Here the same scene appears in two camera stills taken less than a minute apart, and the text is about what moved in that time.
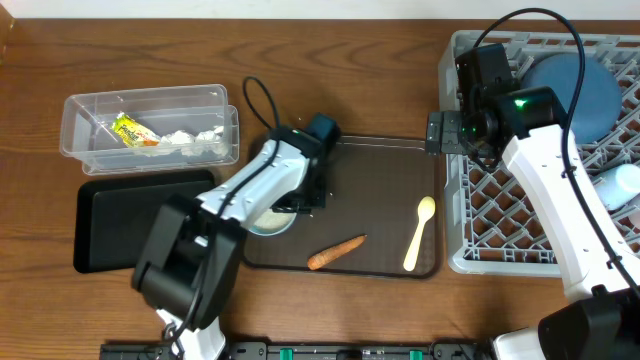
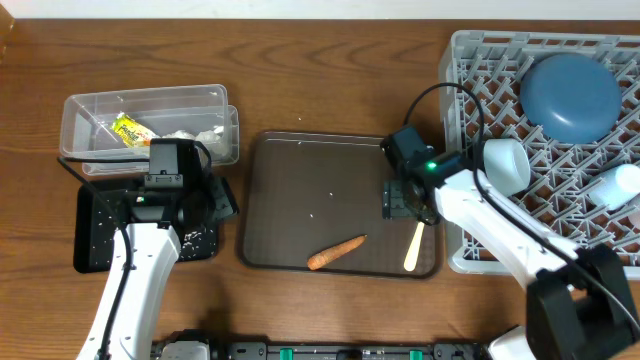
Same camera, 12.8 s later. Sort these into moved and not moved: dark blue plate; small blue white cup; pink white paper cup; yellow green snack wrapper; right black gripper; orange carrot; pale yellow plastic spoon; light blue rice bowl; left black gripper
Moved: right black gripper; light blue rice bowl; left black gripper
Not moved: dark blue plate; pale yellow plastic spoon; pink white paper cup; small blue white cup; yellow green snack wrapper; orange carrot
